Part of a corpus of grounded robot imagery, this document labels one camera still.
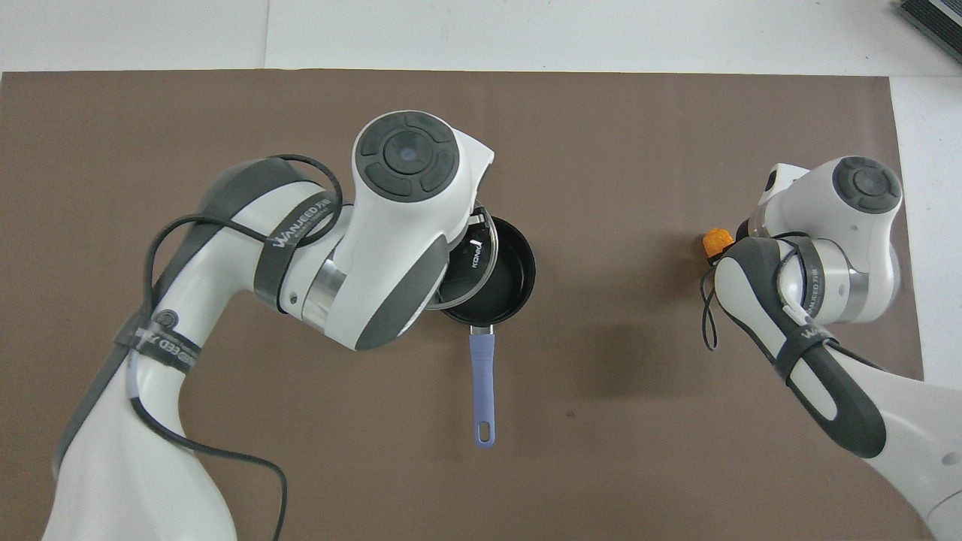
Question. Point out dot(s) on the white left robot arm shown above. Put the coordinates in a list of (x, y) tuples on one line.
[(406, 225)]

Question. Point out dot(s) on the glass lid with blue knob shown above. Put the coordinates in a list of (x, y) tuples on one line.
[(473, 263)]

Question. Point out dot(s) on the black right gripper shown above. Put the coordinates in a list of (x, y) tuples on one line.
[(745, 231)]

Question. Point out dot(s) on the dark ribbed box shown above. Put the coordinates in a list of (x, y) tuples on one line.
[(936, 15)]

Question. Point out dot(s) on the yellow corn cob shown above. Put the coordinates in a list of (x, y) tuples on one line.
[(718, 240)]

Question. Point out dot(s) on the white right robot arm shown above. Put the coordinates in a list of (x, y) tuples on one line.
[(857, 225)]

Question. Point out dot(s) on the brown table mat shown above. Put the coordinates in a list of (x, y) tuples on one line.
[(601, 150)]

